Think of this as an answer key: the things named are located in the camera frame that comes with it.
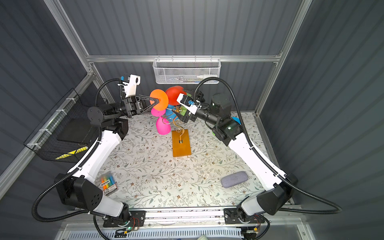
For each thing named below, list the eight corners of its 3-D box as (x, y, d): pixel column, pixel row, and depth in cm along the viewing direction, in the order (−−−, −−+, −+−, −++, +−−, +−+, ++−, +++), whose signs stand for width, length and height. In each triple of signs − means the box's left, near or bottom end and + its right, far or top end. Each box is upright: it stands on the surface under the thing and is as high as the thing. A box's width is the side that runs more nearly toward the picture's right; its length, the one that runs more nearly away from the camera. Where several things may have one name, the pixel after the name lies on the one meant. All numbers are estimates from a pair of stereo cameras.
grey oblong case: (223, 189, 84) (224, 187, 81) (219, 180, 88) (220, 178, 85) (248, 180, 88) (250, 177, 85) (243, 172, 91) (245, 169, 88)
